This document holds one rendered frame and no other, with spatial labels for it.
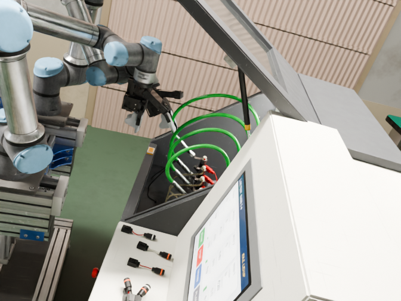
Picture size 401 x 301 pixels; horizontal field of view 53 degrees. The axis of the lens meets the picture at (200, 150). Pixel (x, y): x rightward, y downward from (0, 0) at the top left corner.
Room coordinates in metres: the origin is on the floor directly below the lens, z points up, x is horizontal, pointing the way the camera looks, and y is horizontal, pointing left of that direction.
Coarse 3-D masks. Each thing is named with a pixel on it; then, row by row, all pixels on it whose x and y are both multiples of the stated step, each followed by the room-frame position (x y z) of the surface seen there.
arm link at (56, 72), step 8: (40, 64) 1.56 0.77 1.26; (48, 64) 1.58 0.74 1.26; (56, 64) 1.60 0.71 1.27; (64, 64) 1.66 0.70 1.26; (40, 72) 1.55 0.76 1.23; (48, 72) 1.55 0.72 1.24; (56, 72) 1.58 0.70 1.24; (64, 72) 1.63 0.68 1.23; (40, 80) 1.55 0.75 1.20; (48, 80) 1.55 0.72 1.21; (56, 80) 1.58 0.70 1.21; (64, 80) 1.62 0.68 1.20; (40, 88) 1.55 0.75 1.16; (48, 88) 1.56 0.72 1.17; (56, 88) 1.58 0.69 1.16
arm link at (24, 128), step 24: (0, 0) 0.94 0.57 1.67; (0, 24) 0.91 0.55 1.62; (24, 24) 0.95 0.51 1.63; (0, 48) 0.90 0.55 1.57; (24, 48) 0.96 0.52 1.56; (0, 72) 0.94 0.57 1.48; (24, 72) 0.98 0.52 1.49; (24, 96) 0.98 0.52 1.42; (24, 120) 0.98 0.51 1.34; (24, 144) 0.97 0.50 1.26; (24, 168) 0.97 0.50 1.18
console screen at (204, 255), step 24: (240, 192) 0.89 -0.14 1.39; (216, 216) 0.92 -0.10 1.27; (240, 216) 0.79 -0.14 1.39; (192, 240) 0.96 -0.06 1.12; (216, 240) 0.82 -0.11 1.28; (240, 240) 0.71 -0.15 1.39; (192, 264) 0.84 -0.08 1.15; (216, 264) 0.73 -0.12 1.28; (240, 264) 0.64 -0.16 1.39; (192, 288) 0.74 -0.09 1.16; (216, 288) 0.65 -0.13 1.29; (240, 288) 0.58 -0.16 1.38
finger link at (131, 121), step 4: (136, 112) 1.31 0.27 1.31; (132, 116) 1.31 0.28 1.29; (136, 116) 1.31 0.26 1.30; (128, 120) 1.31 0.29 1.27; (132, 120) 1.31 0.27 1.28; (136, 120) 1.31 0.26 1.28; (128, 124) 1.31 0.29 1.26; (132, 124) 1.31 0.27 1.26; (136, 128) 1.31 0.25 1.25; (136, 132) 1.32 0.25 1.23
